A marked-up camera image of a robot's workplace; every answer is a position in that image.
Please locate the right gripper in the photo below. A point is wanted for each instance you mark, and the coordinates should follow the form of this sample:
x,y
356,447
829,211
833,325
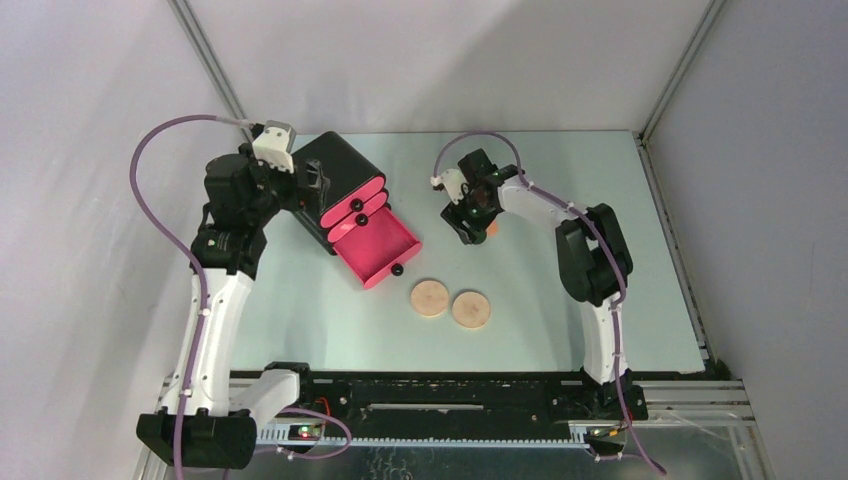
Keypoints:
x,y
454,215

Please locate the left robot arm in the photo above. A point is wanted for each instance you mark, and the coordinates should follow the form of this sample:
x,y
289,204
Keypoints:
x,y
198,423

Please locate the large beige sponge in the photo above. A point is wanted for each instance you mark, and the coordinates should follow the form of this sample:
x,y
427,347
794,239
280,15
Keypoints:
x,y
429,298

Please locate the beige round sponge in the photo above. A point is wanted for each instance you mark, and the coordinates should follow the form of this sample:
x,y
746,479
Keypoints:
x,y
471,310

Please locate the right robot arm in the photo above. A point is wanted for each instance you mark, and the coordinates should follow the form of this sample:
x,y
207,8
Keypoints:
x,y
592,254

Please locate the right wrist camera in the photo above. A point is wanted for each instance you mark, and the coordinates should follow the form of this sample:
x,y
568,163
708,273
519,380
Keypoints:
x,y
453,183

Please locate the pink bottom drawer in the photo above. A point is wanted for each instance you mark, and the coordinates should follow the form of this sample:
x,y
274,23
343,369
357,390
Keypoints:
x,y
373,251

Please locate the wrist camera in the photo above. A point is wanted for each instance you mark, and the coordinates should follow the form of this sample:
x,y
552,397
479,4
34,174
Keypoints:
x,y
272,144
453,183

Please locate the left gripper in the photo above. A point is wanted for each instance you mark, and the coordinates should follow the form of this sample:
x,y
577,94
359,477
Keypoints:
x,y
302,197

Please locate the black pink drawer organizer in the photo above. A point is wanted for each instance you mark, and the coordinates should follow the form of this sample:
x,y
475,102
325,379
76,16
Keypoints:
x,y
344,165

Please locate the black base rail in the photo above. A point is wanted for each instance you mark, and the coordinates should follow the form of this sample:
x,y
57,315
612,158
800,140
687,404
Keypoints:
x,y
464,407

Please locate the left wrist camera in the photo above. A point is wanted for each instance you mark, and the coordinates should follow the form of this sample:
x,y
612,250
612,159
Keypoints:
x,y
272,144

